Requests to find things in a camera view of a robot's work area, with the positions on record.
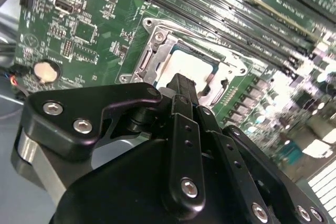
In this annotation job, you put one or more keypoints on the metal socket cover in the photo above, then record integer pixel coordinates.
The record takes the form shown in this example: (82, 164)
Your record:
(162, 56)

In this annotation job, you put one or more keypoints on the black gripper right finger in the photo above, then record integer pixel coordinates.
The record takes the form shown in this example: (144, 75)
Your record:
(236, 155)

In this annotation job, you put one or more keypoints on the thin metal locking lever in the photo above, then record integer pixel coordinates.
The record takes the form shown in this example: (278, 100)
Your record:
(194, 34)

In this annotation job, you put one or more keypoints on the silver square CPU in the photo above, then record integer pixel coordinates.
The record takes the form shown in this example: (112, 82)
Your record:
(189, 64)

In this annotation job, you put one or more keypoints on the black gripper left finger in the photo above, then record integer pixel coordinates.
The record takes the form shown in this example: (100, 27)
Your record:
(118, 95)

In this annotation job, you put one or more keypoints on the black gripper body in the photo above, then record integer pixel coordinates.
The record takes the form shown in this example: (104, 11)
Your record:
(118, 195)

